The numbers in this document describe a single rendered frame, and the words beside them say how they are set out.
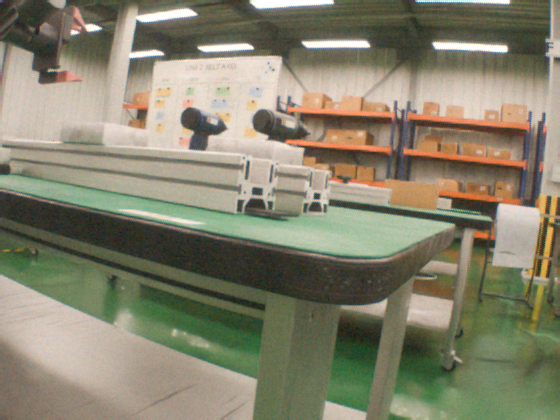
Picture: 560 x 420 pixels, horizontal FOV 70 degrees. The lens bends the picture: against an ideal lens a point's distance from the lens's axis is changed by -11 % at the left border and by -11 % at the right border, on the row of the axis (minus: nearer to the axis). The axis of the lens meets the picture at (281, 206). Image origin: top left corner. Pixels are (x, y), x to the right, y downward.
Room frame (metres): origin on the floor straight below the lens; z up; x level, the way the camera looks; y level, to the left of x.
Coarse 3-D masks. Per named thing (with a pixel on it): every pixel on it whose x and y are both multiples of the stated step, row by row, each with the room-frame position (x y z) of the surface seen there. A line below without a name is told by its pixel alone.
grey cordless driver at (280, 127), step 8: (256, 112) 1.05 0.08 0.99; (264, 112) 1.03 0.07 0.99; (272, 112) 1.04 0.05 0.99; (256, 120) 1.05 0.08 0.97; (264, 120) 1.03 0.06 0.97; (272, 120) 1.04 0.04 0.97; (280, 120) 1.05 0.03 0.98; (288, 120) 1.08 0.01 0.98; (296, 120) 1.11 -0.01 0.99; (256, 128) 1.04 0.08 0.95; (264, 128) 1.03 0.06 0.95; (272, 128) 1.04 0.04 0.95; (280, 128) 1.06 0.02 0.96; (288, 128) 1.08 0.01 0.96; (296, 128) 1.10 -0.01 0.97; (304, 128) 1.14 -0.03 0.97; (272, 136) 1.07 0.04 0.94; (280, 136) 1.08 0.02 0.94; (288, 136) 1.09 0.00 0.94; (296, 136) 1.12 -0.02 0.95; (304, 136) 1.16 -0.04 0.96
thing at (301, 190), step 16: (288, 176) 0.82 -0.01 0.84; (304, 176) 0.80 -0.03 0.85; (320, 176) 0.85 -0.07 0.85; (272, 192) 0.82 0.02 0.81; (288, 192) 0.81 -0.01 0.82; (304, 192) 0.79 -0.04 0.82; (320, 192) 0.84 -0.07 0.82; (288, 208) 0.80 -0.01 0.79; (304, 208) 0.80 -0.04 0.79; (320, 208) 0.85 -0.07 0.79
